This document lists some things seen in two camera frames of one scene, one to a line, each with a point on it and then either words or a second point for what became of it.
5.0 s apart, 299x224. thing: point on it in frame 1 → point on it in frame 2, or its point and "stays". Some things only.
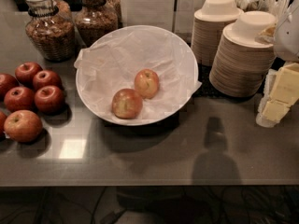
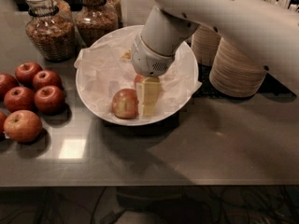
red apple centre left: [19, 98] stays
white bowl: [147, 119] stays
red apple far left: [7, 82] stays
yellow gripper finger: [266, 35] → [126, 54]
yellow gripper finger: [280, 92] → [147, 94]
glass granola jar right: [95, 19] stays
